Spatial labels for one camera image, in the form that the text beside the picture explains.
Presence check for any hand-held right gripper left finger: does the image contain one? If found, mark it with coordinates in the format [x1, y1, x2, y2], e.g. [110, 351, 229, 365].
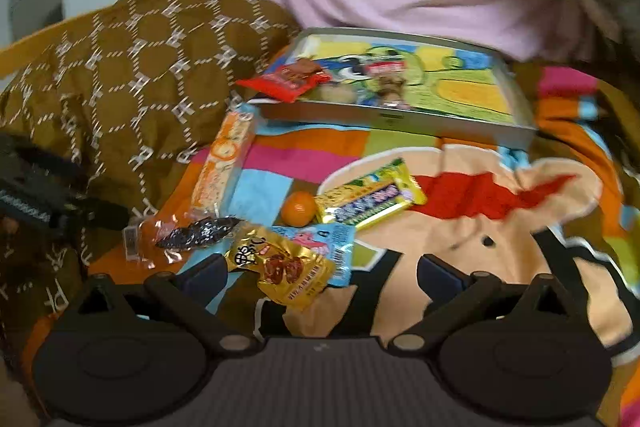
[70, 252, 256, 354]

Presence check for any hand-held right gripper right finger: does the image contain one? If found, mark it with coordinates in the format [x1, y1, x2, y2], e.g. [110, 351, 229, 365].
[390, 253, 581, 354]

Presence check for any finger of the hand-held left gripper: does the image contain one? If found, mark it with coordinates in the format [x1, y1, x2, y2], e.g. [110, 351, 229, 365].
[65, 198, 129, 229]

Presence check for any clear packet with dark snack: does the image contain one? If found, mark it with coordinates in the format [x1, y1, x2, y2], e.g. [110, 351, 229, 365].
[122, 214, 246, 268]

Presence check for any gold snack packet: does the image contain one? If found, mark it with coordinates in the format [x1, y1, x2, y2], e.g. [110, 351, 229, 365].
[227, 224, 337, 313]

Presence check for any pink blue snack packet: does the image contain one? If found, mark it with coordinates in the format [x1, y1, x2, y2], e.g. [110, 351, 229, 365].
[272, 223, 357, 289]

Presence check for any yellow green snack packet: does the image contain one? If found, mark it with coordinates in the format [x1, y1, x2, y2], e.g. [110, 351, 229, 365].
[315, 157, 428, 230]

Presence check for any orange white biscuit packet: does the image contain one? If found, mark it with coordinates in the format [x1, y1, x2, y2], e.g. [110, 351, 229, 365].
[185, 104, 258, 220]

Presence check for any orange mandarin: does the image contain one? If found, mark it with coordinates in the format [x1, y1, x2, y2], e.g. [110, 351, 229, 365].
[280, 191, 318, 227]

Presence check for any grey tray with cartoon picture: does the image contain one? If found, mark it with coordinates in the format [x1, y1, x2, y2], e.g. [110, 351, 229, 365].
[247, 27, 538, 150]

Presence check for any clear packet of brown snack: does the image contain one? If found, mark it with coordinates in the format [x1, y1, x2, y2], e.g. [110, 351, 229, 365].
[369, 61, 413, 108]

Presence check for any red snack packet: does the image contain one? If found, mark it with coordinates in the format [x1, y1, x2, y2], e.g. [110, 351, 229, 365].
[235, 58, 333, 104]

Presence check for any colourful printed blanket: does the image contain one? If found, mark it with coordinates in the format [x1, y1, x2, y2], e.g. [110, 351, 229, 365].
[20, 62, 640, 427]

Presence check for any brown patterned quilt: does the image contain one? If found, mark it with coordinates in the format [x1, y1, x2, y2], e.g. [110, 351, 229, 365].
[0, 0, 301, 358]

